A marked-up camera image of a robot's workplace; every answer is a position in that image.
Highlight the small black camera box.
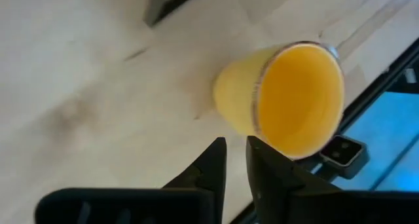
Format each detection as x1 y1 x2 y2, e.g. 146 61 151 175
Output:
319 134 371 181

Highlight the wooden shelf with black frame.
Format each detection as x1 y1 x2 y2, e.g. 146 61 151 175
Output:
142 0 206 28

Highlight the yellow-orange mug with white handle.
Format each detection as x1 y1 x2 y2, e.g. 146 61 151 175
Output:
212 40 346 162

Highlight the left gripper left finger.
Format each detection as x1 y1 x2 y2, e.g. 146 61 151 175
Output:
34 138 227 224

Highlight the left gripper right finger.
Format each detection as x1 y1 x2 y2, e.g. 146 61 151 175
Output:
246 135 419 224

